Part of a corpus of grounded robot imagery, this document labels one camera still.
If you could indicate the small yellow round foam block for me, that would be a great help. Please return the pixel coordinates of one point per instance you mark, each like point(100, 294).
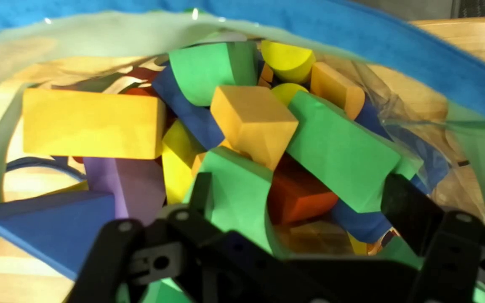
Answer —
point(286, 92)

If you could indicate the long green foam block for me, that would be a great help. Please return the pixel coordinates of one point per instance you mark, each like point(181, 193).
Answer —
point(343, 151)

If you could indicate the yellow curved foam block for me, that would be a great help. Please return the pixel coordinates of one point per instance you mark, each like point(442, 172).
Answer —
point(177, 164)

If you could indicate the blue foam triangle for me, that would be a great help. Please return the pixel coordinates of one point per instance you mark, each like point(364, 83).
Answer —
point(49, 227)

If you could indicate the purple foam block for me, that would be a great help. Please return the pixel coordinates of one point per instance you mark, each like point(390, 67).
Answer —
point(133, 189)

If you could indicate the green curved foam block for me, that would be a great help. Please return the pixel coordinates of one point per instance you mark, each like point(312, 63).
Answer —
point(240, 198)

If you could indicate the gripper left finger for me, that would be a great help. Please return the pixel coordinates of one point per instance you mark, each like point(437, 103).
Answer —
point(112, 256)

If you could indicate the green half-round foam block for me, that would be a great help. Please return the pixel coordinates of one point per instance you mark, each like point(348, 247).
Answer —
point(209, 69)

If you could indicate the blue curved foam block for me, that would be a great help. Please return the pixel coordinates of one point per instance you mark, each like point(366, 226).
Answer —
point(192, 115)

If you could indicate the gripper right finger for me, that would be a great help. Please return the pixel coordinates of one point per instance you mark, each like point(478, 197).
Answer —
point(449, 252)

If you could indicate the yellow foam cylinder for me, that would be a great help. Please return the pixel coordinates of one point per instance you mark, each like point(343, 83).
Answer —
point(286, 59)

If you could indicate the long yellow foam block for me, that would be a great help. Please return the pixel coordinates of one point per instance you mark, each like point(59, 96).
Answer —
point(91, 124)

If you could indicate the orange half-round foam block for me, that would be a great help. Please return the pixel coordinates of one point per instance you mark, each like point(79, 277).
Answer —
point(335, 88)

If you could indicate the clear toy bag blue trim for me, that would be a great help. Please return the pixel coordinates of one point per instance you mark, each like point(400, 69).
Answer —
point(394, 46)

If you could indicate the orange foam cube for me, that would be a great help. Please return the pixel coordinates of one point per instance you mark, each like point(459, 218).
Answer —
point(255, 122)

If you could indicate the red foam block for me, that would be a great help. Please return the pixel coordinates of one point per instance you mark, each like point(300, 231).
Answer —
point(297, 193)

